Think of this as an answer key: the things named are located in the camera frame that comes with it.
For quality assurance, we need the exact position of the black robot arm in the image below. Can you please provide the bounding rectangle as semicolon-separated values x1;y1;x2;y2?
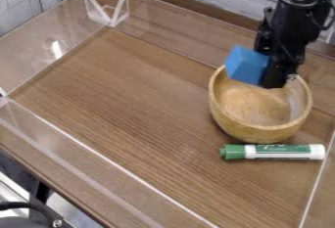
254;0;335;89

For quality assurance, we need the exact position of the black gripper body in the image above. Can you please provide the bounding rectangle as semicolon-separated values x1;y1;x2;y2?
258;0;334;65

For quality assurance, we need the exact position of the green Expo marker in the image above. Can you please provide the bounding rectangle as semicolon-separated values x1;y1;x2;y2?
221;144;326;160

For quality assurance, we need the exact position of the brown wooden bowl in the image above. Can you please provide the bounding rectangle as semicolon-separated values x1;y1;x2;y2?
209;66;313;144

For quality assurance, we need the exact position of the clear acrylic tray wall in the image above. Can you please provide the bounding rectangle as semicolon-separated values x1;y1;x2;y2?
0;0;335;228

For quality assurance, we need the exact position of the black metal bracket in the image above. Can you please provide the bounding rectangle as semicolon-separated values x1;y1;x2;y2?
42;205;75;228

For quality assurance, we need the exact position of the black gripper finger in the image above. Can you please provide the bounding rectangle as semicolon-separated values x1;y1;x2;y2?
254;30;273;56
262;56;301;89

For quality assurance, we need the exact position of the black cable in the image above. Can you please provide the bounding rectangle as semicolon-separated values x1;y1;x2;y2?
0;202;47;228

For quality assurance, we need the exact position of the blue foam block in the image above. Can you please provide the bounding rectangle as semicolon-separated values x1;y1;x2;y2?
226;46;270;86

